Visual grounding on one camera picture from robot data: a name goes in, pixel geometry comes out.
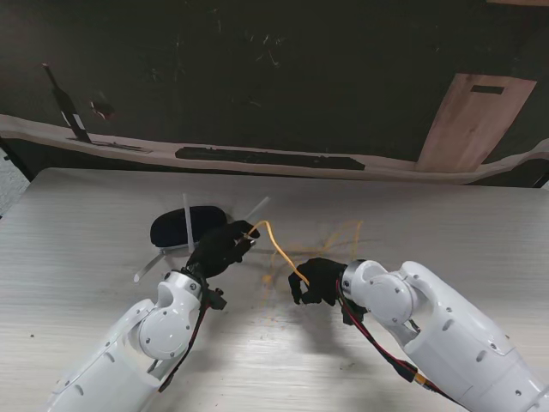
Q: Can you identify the yellow Ethernet cable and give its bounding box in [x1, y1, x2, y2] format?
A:
[244, 219, 365, 287]

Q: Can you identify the beige backdrop ledge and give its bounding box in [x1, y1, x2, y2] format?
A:
[0, 113, 549, 186]

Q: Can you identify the dark wine bottle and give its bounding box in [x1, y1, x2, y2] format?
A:
[41, 63, 94, 143]

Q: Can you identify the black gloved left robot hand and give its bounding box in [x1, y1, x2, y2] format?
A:
[186, 219, 261, 279]

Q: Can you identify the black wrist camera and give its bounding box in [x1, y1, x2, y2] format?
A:
[205, 288, 228, 310]
[341, 300, 365, 325]

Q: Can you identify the wooden cutting board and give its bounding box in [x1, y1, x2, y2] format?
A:
[414, 72, 538, 173]

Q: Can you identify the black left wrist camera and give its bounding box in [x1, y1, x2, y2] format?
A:
[205, 288, 228, 310]

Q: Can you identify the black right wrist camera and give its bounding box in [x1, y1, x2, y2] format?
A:
[341, 300, 365, 325]

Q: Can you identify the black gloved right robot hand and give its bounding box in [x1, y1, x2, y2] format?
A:
[287, 257, 347, 306]

